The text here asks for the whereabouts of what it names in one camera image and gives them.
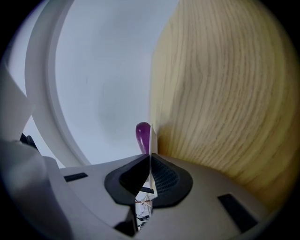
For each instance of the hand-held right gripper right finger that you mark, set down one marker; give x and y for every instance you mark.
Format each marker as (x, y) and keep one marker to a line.
(201, 192)

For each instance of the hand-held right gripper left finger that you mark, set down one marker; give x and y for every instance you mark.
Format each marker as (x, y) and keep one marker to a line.
(93, 187)

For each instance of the purple eggplant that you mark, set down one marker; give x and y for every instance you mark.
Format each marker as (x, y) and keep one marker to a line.
(142, 136)

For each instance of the wooden cabinet door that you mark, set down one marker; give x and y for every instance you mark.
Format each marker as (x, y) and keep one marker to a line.
(222, 93)

